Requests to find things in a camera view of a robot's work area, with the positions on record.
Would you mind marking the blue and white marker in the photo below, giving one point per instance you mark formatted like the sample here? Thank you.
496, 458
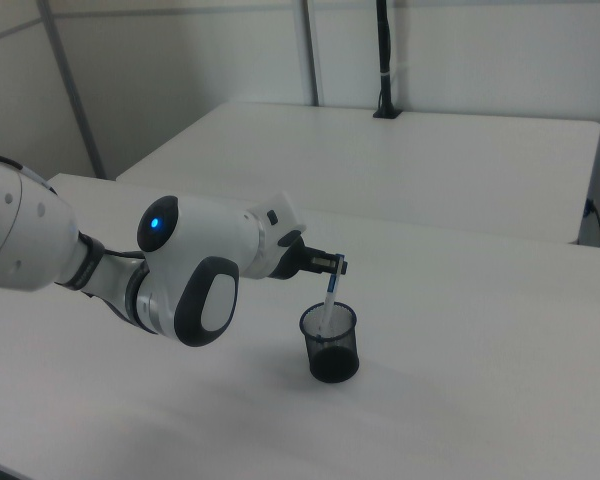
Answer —
328, 302

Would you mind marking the white side table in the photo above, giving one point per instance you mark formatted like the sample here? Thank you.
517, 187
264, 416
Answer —
380, 165

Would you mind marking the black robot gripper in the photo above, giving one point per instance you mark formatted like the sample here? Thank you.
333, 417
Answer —
300, 257

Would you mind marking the black mesh pen cup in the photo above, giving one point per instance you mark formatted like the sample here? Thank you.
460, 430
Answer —
335, 362

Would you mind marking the grey metal frame post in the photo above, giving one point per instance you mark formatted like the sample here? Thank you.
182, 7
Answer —
312, 50

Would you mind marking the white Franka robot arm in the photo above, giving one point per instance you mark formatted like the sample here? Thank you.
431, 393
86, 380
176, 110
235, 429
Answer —
200, 250

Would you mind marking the black camera pole with clamp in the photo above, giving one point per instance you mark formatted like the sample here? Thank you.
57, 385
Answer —
384, 60

